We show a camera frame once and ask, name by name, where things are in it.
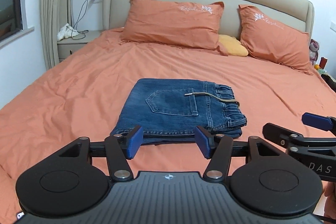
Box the left orange pillow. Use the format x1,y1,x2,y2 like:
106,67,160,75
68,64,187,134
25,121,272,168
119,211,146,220
121,0,228,56

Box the beige nightstand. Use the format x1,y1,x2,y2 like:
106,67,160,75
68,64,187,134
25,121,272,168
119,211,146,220
58,31,102,62

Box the beige curtain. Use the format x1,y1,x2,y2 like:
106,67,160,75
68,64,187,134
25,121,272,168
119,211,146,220
40,0,71,69

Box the red box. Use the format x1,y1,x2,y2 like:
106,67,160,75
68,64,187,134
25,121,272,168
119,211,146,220
319,57,327,69

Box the orange pillow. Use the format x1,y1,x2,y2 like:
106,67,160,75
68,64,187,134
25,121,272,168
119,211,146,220
121,0,228,56
239,5,311,74

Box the black charger cable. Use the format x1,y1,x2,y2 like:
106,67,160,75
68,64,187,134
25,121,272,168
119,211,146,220
70,0,96,41

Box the yellow plush cushion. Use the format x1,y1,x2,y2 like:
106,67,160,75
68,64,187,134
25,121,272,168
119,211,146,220
219,35,249,57

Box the right orange pillow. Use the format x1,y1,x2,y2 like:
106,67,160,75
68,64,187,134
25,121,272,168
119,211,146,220
239,5,311,74

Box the orange bed sheet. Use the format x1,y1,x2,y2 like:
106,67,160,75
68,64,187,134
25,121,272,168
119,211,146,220
1,29,335,223

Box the pink plush toy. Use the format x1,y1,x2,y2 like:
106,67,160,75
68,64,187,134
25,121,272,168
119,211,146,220
309,39,319,65

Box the blue denim pants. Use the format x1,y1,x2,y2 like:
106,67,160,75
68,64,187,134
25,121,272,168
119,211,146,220
111,79,247,144

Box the white crumpled cloth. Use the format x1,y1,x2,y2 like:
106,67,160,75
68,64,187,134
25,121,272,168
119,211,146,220
56,23,79,42

